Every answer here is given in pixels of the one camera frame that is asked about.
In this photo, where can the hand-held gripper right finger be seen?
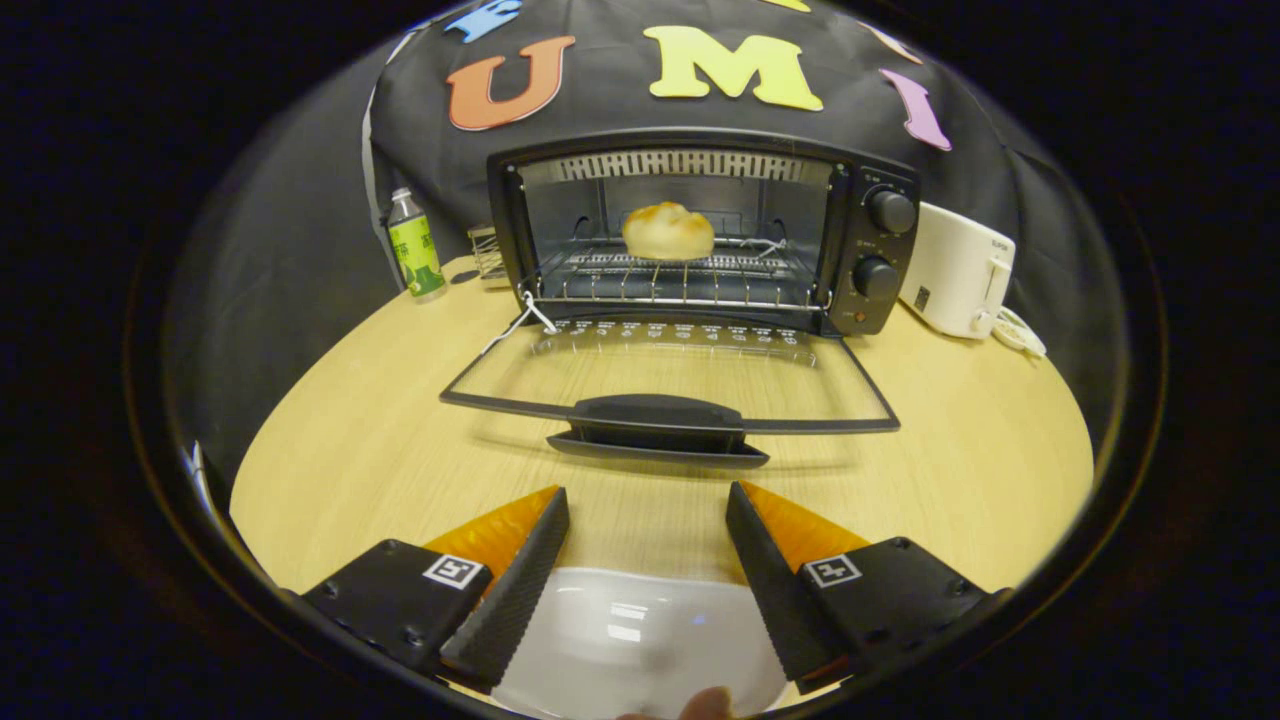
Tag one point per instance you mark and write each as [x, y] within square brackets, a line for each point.
[772, 590]

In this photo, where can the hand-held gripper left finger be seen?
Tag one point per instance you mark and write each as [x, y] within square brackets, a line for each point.
[510, 590]

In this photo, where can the black toaster oven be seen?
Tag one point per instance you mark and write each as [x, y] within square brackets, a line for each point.
[880, 240]

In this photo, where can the round golden bread bun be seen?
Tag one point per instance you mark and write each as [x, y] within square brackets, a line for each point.
[668, 232]

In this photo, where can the white pop-up toaster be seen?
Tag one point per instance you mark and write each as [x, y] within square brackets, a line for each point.
[955, 270]

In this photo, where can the white square plate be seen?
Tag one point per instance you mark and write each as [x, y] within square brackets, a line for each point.
[640, 630]

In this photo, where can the green label plastic bottle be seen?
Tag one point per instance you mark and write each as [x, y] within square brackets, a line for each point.
[416, 255]

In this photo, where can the small white green gadget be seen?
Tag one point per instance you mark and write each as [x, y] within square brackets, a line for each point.
[1020, 332]

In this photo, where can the black backdrop cloth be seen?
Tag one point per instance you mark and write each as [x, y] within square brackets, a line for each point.
[300, 220]

